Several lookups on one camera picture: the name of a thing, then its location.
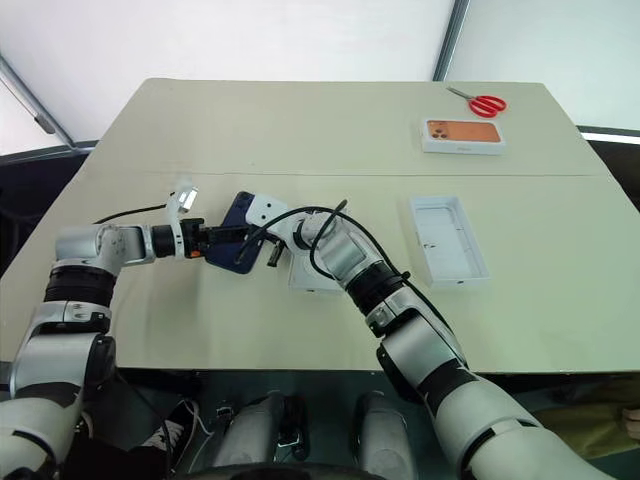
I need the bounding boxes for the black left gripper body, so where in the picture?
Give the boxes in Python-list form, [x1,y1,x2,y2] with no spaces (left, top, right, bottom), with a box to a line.
[179,217,215,260]

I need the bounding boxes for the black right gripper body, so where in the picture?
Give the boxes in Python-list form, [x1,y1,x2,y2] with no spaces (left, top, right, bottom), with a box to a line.
[257,219,291,249]

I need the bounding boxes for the dark blue smartphone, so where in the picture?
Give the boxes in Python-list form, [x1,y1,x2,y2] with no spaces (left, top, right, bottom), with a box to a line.
[204,190,270,276]

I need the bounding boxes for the white phone box base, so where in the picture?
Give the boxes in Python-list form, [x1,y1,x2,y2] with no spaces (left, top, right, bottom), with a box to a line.
[288,199,352,296]

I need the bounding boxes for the white empty box tray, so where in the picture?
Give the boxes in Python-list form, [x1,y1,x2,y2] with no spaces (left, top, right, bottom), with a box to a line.
[408,194,492,291]

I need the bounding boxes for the white box orange phone print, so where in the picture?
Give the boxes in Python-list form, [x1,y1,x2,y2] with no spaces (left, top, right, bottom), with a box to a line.
[419,117,508,157]

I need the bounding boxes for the grey rounded robot leg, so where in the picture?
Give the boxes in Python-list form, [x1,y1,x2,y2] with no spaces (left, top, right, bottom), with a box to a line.
[353,389,417,480]
[213,389,307,474]

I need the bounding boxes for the black white sneaker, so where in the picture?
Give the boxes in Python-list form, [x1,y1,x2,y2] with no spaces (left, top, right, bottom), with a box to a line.
[141,397,202,454]

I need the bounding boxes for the olive green clothing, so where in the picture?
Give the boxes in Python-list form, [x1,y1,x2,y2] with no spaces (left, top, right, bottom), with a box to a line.
[514,377,640,462]

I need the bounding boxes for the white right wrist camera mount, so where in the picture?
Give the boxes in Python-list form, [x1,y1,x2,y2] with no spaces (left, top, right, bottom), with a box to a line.
[246,192,291,227]

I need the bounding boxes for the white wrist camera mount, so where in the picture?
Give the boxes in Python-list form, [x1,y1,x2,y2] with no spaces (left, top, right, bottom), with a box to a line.
[246,192,291,227]
[164,185,200,259]

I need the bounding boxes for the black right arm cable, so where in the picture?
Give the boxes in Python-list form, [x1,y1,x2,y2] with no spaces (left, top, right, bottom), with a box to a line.
[234,198,469,369]

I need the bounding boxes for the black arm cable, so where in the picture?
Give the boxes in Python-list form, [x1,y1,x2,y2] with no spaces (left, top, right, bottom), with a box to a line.
[91,201,169,225]
[234,198,469,369]

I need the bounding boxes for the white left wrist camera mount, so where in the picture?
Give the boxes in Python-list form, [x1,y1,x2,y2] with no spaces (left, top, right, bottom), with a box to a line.
[164,185,200,259]

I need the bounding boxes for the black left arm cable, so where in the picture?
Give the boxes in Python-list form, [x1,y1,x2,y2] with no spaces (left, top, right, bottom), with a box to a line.
[91,201,169,225]

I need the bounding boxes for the grey metal frame pole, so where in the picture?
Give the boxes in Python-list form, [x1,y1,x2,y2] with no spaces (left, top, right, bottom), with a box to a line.
[431,0,472,83]
[0,51,77,150]

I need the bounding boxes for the red handled scissors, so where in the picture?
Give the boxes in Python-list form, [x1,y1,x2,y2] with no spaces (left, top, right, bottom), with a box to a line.
[445,85,509,120]

